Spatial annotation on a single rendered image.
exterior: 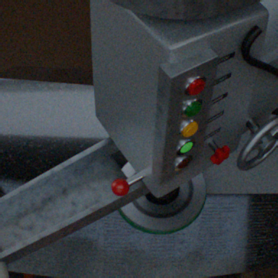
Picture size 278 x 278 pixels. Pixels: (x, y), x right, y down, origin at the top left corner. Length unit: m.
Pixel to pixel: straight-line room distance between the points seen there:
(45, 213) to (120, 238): 0.38
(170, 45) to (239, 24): 0.12
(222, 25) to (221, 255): 0.87
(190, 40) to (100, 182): 0.50
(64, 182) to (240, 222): 0.52
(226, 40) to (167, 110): 0.13
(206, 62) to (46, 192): 0.52
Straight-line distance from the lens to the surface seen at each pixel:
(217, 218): 1.39
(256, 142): 0.94
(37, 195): 1.09
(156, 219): 1.26
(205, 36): 0.68
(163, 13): 0.63
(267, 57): 0.90
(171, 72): 0.67
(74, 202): 1.07
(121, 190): 0.95
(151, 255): 1.42
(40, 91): 1.53
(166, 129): 0.76
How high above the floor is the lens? 2.04
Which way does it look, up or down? 59 degrees down
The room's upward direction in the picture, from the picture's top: 2 degrees clockwise
